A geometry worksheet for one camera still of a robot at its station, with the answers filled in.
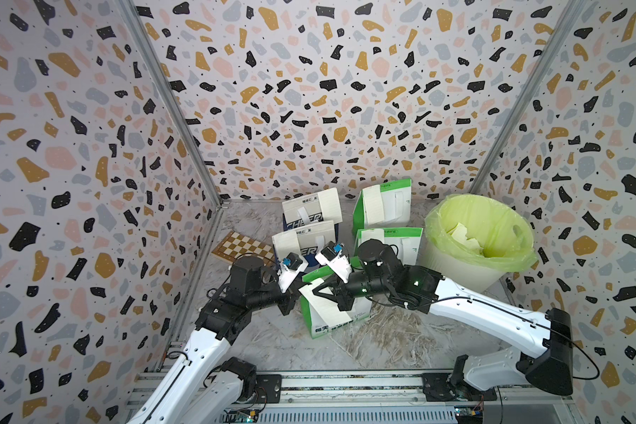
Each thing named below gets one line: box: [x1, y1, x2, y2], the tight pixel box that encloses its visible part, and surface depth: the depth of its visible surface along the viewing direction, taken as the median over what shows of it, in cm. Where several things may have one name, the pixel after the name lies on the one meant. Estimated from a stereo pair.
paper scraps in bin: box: [446, 222, 484, 254], surface depth 94 cm
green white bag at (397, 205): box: [352, 178, 413, 236], surface depth 97 cm
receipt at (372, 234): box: [360, 228, 385, 243], surface depth 80 cm
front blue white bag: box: [271, 219, 336, 270], surface depth 81 cm
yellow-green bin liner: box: [424, 193, 538, 273], surface depth 85 cm
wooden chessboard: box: [211, 230, 276, 266], surface depth 105 cm
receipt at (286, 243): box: [271, 229, 302, 262], surface depth 79 cm
